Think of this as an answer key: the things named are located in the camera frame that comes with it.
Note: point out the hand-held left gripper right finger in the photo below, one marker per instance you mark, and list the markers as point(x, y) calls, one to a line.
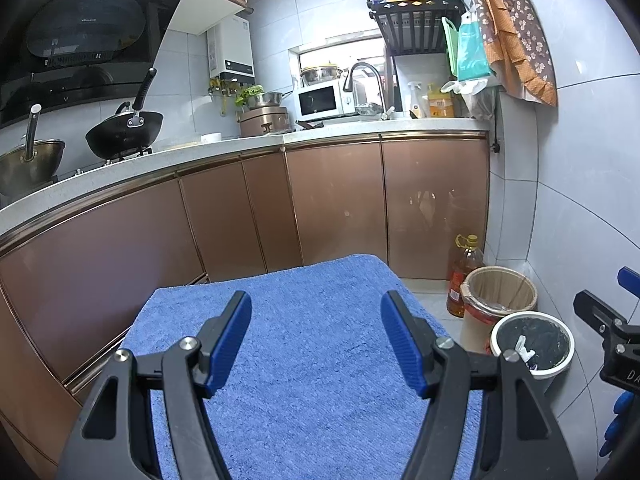
point(405, 345)

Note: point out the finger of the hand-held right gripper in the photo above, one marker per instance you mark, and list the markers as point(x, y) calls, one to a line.
point(630, 277)
point(595, 310)

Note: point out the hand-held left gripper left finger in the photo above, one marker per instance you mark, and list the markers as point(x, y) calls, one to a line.
point(227, 345)

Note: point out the white bin with black liner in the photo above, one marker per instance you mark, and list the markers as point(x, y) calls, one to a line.
point(545, 340)

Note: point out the brown bin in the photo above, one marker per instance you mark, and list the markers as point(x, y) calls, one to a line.
point(500, 287)

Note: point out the person's right hand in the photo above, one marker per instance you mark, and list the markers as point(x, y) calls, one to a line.
point(619, 425)

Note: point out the blue towel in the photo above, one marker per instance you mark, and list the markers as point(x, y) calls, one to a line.
point(310, 360)

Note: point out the cooking oil bottle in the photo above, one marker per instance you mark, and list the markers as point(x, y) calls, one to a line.
point(462, 275)

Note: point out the brown kitchen base cabinet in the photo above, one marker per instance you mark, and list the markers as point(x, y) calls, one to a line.
point(335, 195)

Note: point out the small white bowl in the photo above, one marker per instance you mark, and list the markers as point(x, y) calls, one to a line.
point(211, 138)

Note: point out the gas stove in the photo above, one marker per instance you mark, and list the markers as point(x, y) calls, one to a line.
point(127, 156)

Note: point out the brown electric cooker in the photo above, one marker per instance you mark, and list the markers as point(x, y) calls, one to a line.
point(262, 120)

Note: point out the grey plastic bag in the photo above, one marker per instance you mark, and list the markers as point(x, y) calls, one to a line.
point(479, 106)

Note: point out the black wok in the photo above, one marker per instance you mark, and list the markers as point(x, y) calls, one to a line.
point(122, 132)

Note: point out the yellow detergent bottle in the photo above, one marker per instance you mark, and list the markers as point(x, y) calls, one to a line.
point(440, 105)

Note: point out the white spray bottle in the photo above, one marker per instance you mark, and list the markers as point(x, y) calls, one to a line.
point(415, 102)

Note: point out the steel bowl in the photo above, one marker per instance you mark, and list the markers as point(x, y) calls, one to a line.
point(270, 100)

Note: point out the white plastic bag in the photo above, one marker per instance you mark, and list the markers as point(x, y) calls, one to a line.
point(470, 86)

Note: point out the steel faucet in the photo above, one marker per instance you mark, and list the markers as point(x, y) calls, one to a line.
point(380, 95)

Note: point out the green vegetables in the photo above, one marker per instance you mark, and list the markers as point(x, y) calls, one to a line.
point(250, 92)

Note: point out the white microwave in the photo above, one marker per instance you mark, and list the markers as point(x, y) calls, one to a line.
point(315, 100)

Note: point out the floral apron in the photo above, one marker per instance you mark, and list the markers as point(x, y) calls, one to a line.
point(520, 35)

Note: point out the teal bag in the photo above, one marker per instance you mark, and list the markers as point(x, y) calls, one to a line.
point(470, 50)

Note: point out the steel pot with lid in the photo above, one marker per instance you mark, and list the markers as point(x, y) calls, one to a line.
point(320, 75)

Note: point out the green cutting board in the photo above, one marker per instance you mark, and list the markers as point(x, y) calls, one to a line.
point(448, 45)

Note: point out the white water heater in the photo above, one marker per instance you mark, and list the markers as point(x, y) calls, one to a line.
point(232, 45)

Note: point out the window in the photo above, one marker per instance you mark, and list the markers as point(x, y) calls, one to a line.
point(330, 50)

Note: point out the black dish rack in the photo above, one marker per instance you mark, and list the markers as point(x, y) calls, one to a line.
point(410, 25)

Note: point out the black range hood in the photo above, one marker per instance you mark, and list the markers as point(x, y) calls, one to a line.
point(85, 25)

